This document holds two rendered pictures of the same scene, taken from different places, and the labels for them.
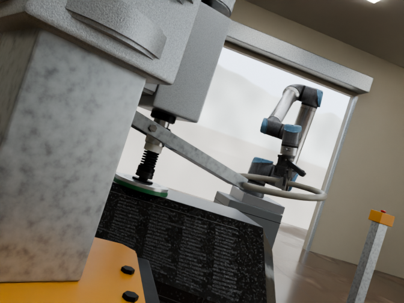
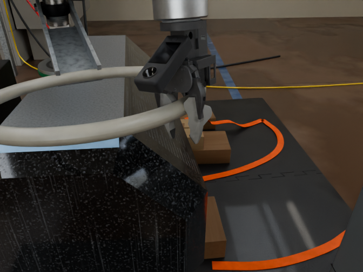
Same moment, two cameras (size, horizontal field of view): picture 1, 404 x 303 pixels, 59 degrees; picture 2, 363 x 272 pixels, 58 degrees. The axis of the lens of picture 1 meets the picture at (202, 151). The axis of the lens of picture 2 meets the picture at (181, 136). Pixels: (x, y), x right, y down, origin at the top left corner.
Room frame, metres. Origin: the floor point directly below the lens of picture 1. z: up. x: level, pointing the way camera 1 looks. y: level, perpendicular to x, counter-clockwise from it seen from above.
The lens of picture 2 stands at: (1.99, -1.00, 1.33)
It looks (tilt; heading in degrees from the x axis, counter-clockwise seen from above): 32 degrees down; 97
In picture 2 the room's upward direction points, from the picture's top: straight up
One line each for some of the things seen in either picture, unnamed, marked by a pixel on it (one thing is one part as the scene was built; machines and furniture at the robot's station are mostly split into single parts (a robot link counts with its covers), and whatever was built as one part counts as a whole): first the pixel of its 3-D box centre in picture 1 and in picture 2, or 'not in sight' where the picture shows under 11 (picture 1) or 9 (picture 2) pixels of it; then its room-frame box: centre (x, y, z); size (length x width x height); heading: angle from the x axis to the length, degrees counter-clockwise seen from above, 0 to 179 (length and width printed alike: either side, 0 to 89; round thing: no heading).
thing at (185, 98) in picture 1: (162, 58); not in sight; (1.35, 0.25, 1.36); 0.36 x 0.22 x 0.45; 121
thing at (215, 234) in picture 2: not in sight; (207, 225); (1.98, 0.16, 0.07); 0.30 x 0.12 x 0.12; 103
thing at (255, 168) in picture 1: (261, 169); not in sight; (2.61, -0.45, 1.10); 0.17 x 0.15 x 0.18; 74
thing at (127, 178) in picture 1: (142, 182); (66, 64); (1.39, 0.18, 0.89); 0.21 x 0.21 x 0.01
